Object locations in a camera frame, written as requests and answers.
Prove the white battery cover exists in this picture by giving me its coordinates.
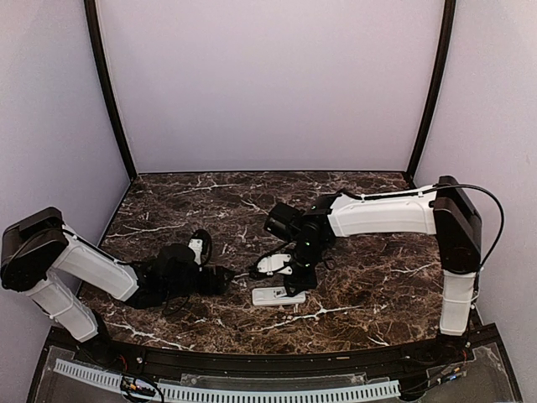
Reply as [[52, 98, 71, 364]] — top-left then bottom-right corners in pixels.
[[261, 287, 287, 300]]

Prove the left black frame post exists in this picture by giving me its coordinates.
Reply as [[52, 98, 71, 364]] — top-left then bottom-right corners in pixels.
[[83, 0, 138, 181]]

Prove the white remote control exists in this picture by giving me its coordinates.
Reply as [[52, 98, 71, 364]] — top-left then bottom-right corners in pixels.
[[252, 287, 306, 306]]

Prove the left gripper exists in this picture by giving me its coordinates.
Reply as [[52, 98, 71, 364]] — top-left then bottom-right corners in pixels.
[[162, 264, 234, 301]]

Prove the black front rail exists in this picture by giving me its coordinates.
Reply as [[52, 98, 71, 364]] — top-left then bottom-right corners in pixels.
[[45, 327, 500, 381]]

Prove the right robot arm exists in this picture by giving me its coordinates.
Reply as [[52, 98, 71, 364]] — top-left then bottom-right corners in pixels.
[[248, 175, 492, 364]]

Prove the right black frame post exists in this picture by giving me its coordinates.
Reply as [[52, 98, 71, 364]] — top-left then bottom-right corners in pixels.
[[404, 0, 456, 186]]

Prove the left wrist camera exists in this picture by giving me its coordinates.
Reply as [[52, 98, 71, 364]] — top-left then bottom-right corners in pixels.
[[188, 229, 212, 267]]

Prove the white slotted cable duct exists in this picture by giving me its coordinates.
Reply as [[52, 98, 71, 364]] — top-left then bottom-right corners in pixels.
[[54, 359, 400, 402]]

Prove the black frame post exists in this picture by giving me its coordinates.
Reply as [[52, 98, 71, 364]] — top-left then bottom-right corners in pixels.
[[83, 0, 138, 181], [404, 0, 456, 186]]

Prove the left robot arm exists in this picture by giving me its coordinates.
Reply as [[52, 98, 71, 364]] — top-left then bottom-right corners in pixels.
[[1, 207, 235, 366]]

